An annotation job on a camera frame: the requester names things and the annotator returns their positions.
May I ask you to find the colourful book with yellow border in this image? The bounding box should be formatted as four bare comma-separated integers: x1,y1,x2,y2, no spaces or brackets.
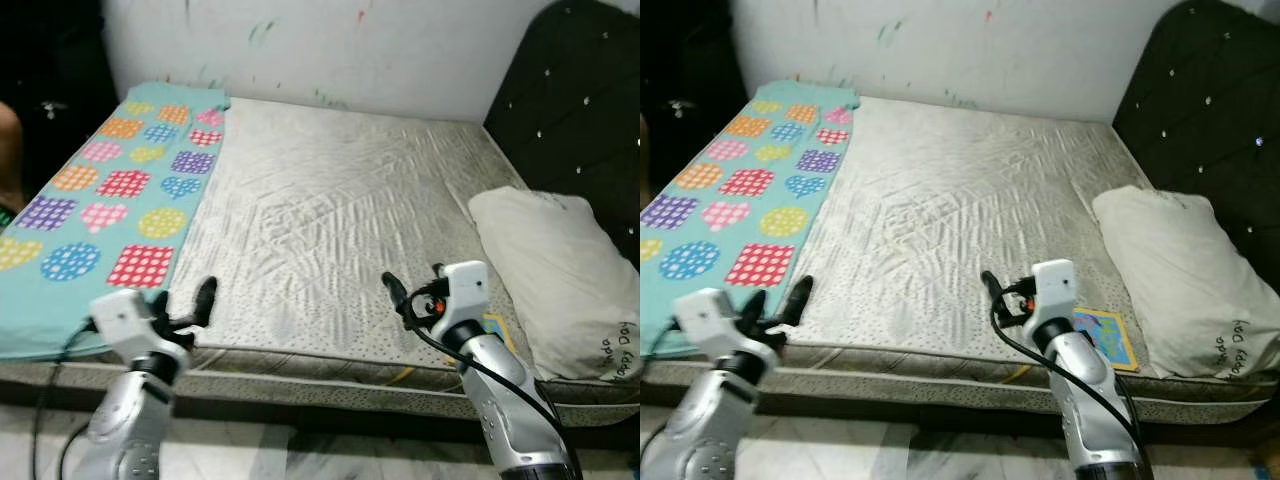
483,312,519,353
1072,308,1141,373

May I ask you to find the teal blanket with colourful shapes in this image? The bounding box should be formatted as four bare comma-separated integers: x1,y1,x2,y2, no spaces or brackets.
640,80,863,356
0,80,233,361

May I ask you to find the white quilted mattress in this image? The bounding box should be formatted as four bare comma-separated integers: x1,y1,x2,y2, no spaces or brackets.
640,95,1280,426
0,95,641,426

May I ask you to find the white pillow with print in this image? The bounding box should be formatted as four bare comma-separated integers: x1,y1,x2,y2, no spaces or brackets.
1092,185,1280,381
468,187,641,384

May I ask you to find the dark bed base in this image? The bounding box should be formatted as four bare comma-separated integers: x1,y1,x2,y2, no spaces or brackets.
640,385,1280,456
0,385,641,456

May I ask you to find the black tufted headboard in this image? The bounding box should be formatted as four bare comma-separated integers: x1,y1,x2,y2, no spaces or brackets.
1112,0,1280,266
483,0,641,266

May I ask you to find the person in black shorts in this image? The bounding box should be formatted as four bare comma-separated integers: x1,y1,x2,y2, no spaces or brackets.
0,100,25,216

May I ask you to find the black bulky bag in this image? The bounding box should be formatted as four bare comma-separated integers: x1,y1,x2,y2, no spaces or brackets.
0,0,126,201
640,0,751,201

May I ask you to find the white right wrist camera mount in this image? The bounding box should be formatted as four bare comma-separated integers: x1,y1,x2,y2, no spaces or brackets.
437,260,491,336
1032,258,1079,331

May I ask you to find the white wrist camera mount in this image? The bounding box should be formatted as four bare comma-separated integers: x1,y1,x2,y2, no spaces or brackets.
437,260,491,336
88,288,166,356
672,288,751,356
1032,258,1079,331

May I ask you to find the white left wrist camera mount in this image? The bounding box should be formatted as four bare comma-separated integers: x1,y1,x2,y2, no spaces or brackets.
672,288,751,356
88,288,166,356

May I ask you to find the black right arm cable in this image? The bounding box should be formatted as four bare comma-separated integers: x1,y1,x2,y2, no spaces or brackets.
405,310,578,473
990,305,1141,471

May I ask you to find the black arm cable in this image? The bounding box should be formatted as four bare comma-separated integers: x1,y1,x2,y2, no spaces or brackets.
405,310,578,473
30,320,101,480
990,305,1141,471
640,320,689,361

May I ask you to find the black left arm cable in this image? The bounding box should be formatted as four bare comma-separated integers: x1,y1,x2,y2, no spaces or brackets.
640,320,689,361
30,320,101,480

